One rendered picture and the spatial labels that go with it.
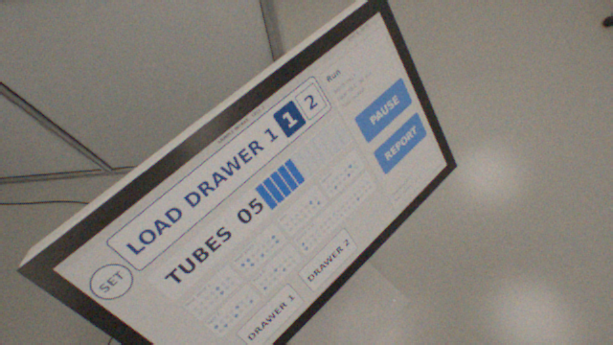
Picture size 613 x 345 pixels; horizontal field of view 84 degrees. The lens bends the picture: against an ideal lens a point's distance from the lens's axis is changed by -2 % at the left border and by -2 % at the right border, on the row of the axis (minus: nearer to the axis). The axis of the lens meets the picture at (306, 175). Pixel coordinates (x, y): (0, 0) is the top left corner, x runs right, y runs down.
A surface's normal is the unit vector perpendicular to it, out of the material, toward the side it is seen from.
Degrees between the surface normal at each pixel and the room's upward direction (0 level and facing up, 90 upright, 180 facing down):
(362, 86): 50
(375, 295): 3
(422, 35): 0
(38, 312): 0
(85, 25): 90
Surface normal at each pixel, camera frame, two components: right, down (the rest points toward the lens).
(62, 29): 0.04, 0.89
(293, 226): 0.47, 0.19
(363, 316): -0.06, -0.41
